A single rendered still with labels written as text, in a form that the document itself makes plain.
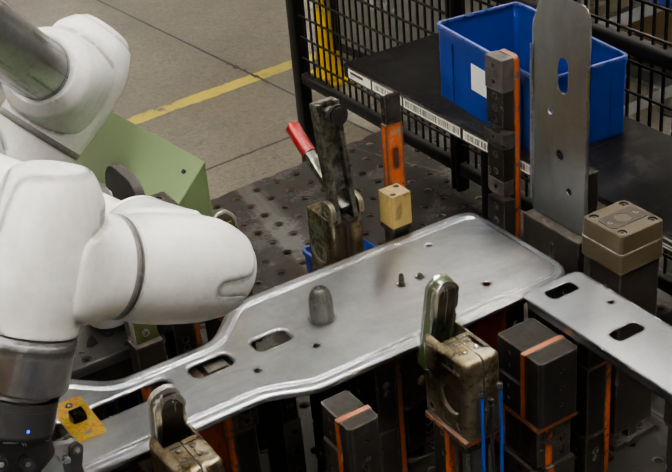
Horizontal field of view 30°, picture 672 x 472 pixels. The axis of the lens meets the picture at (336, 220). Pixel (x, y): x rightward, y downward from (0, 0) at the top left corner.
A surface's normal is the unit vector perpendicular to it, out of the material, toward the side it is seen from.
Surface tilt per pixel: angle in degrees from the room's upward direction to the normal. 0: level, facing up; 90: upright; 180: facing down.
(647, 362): 0
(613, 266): 89
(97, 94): 107
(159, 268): 68
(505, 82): 90
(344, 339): 0
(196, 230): 38
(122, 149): 42
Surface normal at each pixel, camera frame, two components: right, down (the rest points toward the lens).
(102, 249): 0.81, 0.07
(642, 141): -0.08, -0.87
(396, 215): 0.54, 0.38
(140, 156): -0.58, -0.40
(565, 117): -0.84, 0.32
